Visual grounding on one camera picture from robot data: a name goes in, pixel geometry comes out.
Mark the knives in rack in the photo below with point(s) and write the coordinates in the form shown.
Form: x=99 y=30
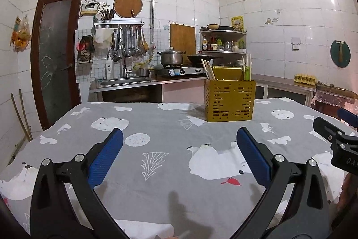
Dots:
x=107 y=14

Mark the steel cooking pot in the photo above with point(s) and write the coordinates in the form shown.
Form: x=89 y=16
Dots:
x=171 y=57

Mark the green round wall board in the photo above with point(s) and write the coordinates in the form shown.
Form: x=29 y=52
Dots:
x=340 y=53

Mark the gas stove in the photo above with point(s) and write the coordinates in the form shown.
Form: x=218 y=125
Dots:
x=179 y=71

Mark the yellow egg carton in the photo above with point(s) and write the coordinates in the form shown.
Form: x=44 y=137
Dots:
x=305 y=79

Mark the kitchen counter cabinet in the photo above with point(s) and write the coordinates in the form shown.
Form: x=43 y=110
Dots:
x=181 y=90

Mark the ceramic bowl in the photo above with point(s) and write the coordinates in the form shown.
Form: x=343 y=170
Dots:
x=213 y=26

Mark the bamboo stick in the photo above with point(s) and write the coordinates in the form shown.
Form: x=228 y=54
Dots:
x=19 y=115
x=25 y=115

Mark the white wall device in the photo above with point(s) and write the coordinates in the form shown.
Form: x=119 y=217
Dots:
x=89 y=9

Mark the yellow perforated utensil holder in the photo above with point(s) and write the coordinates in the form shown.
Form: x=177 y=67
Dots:
x=230 y=100

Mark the row of seasoning bottles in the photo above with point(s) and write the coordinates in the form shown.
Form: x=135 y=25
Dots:
x=221 y=44

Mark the brown frosted glass door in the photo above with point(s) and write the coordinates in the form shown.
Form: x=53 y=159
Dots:
x=56 y=59

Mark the black wok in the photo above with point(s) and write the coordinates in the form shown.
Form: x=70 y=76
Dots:
x=202 y=59

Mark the metal wall utensil rack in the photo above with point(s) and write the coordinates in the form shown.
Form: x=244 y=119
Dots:
x=119 y=24

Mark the row of hanging kitchen utensils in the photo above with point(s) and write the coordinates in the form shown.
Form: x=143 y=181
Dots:
x=134 y=44

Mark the white soap bottle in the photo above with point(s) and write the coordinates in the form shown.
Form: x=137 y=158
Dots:
x=109 y=68

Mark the steel sink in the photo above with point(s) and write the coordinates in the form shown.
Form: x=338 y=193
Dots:
x=127 y=82

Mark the yellow wall poster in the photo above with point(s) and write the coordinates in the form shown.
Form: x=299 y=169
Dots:
x=237 y=23

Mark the white wall socket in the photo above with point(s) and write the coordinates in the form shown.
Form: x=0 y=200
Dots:
x=295 y=43

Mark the white hanging cloth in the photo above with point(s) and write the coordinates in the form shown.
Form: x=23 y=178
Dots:
x=102 y=38

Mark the round wooden cutting board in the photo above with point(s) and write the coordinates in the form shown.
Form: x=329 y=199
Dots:
x=128 y=5

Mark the red glove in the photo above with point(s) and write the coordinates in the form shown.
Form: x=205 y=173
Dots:
x=85 y=45

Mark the plastic bag of oranges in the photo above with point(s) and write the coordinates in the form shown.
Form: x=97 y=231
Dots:
x=22 y=37

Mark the small steel saucepan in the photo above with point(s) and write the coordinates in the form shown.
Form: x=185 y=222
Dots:
x=144 y=72

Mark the corner kitchen shelf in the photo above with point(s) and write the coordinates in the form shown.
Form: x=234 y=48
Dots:
x=237 y=33

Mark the beige wooden chopstick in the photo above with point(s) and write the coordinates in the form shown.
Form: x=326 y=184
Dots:
x=244 y=68
x=210 y=70
x=213 y=71
x=207 y=69

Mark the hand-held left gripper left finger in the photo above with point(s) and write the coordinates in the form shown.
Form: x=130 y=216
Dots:
x=107 y=152

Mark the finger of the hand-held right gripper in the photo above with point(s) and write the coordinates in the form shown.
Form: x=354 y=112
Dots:
x=324 y=127
x=346 y=115

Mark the red table with plastic cover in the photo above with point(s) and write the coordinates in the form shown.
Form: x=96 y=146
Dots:
x=330 y=101

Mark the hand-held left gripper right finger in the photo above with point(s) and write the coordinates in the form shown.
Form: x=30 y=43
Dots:
x=253 y=155

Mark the light blue chopstick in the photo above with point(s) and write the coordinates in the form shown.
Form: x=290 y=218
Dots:
x=250 y=66

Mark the metal faucet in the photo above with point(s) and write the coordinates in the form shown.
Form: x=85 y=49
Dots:
x=124 y=65

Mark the rectangular wooden cutting board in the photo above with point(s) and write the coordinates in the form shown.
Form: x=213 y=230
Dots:
x=182 y=38

